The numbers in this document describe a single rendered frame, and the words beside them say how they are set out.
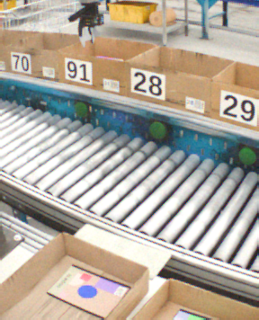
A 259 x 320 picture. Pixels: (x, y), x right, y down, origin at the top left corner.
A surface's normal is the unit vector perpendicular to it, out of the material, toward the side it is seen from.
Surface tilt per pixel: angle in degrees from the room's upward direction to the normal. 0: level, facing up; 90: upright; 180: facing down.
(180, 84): 91
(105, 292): 0
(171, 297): 90
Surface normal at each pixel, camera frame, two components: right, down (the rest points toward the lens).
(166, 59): -0.54, 0.43
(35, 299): -0.04, -0.87
